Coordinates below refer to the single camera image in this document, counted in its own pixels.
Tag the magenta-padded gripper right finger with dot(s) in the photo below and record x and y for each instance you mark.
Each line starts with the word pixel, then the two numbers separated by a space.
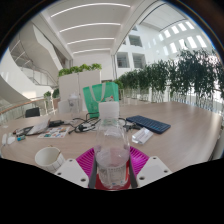
pixel 153 170

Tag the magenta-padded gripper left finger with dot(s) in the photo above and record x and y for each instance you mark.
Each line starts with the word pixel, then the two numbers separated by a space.
pixel 71 171

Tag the clear plastic water bottle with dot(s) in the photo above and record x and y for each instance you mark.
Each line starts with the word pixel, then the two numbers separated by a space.
pixel 111 146

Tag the white grid-pattern mug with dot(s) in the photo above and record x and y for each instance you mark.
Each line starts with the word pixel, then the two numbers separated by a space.
pixel 48 160

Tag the white plastic packet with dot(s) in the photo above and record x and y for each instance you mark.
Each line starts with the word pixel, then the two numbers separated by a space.
pixel 142 135

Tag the colourful sticker sheet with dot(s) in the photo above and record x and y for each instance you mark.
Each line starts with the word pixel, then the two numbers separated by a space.
pixel 53 132

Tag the dark blue keyboard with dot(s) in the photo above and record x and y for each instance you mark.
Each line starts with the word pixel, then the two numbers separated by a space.
pixel 148 124

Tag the black power adapter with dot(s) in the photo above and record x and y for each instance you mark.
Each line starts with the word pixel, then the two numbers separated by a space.
pixel 55 123

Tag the open notebook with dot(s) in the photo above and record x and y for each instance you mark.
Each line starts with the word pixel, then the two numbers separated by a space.
pixel 39 127

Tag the teal marker pen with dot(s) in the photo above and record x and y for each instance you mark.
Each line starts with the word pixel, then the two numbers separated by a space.
pixel 21 137

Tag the black folder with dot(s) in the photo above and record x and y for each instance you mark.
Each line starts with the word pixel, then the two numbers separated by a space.
pixel 21 130

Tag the white chair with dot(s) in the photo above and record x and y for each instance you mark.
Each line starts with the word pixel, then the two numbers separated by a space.
pixel 63 106

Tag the clear glass jar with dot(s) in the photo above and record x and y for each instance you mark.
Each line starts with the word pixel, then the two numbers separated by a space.
pixel 74 105

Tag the white computer mouse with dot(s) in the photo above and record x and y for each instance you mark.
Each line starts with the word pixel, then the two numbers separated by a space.
pixel 11 139

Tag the black chair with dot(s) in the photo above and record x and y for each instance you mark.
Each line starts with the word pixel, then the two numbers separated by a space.
pixel 32 112

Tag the green tote bag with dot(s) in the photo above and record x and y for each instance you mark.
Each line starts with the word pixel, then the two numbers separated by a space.
pixel 100 98

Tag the potted plants on stand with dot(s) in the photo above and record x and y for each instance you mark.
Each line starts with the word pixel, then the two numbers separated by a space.
pixel 55 94

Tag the glass balcony railing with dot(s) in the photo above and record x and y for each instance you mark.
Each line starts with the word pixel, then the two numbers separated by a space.
pixel 16 111

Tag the white cabinet topped with plants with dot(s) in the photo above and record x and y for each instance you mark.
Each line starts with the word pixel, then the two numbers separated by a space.
pixel 80 83

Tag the green hedge plant row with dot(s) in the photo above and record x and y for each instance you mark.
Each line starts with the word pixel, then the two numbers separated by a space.
pixel 176 78

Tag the ceiling lights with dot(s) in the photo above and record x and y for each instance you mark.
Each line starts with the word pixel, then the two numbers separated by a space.
pixel 90 25

